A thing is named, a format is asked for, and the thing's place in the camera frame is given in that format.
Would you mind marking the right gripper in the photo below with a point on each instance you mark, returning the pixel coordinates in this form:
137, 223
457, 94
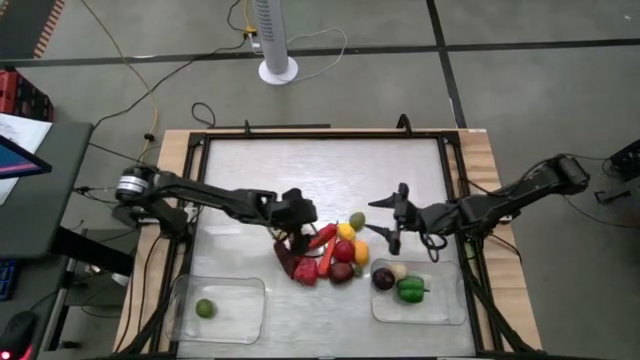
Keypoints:
417, 220

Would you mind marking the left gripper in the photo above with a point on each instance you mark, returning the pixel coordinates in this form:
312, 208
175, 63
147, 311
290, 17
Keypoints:
297, 210

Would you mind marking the purple sweet potato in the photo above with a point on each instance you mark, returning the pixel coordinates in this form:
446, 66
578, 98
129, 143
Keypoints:
286, 259

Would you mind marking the orange-red carrot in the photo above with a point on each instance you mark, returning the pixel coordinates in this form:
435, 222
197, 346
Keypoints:
327, 256

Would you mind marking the dark maroon round fruit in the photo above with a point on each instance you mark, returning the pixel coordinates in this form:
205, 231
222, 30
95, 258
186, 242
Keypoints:
341, 273

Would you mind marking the white garlic bulb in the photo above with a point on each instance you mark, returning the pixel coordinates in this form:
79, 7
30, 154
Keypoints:
398, 270

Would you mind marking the dark purple onion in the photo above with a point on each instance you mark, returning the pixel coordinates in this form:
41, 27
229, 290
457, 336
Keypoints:
383, 279

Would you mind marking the green bell pepper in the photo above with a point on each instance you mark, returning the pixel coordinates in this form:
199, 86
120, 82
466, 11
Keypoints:
411, 289

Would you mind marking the green lime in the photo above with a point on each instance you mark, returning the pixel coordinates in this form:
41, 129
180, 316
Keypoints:
205, 308

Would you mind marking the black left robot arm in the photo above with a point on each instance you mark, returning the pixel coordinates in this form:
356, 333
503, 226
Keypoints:
210, 192

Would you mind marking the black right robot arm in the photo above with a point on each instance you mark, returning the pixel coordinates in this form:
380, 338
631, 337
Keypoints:
525, 192

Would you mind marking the green-brown avocado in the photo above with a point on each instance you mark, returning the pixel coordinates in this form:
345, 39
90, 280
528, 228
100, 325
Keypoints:
357, 220

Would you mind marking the yellow lemon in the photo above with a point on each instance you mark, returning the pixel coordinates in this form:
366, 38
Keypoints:
346, 232

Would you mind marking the orange fruit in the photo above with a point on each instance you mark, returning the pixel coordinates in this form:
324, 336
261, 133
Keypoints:
361, 252

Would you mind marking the round red tomato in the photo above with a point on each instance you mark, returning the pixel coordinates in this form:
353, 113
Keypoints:
344, 251

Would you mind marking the black clamp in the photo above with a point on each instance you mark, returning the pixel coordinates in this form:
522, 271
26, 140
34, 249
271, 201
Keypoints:
404, 125
246, 129

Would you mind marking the clear plastic basket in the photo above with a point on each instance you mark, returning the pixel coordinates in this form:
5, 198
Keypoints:
235, 320
445, 305

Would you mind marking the white tower fan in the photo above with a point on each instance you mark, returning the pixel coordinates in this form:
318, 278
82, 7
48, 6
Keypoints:
272, 35

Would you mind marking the black floor device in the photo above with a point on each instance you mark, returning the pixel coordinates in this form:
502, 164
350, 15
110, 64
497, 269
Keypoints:
627, 160

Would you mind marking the dark grey desk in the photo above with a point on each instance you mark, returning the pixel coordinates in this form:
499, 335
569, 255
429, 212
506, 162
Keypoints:
50, 200

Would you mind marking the blue keyboard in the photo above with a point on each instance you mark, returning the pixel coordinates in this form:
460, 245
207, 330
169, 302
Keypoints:
6, 280

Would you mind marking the monitor with blue screen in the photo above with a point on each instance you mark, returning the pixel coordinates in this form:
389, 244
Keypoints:
15, 162

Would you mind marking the white paper sheet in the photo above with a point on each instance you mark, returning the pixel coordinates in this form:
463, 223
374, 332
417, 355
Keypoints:
25, 132

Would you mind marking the black computer mouse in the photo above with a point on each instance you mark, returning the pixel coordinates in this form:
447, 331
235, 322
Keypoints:
17, 335

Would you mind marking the red crate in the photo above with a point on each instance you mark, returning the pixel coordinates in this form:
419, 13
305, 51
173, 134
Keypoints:
20, 95

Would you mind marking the black mat with orange edge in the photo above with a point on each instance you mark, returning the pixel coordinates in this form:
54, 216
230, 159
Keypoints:
20, 25

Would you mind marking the black table frame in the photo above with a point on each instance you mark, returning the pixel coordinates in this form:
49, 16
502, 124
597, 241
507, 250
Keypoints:
325, 135

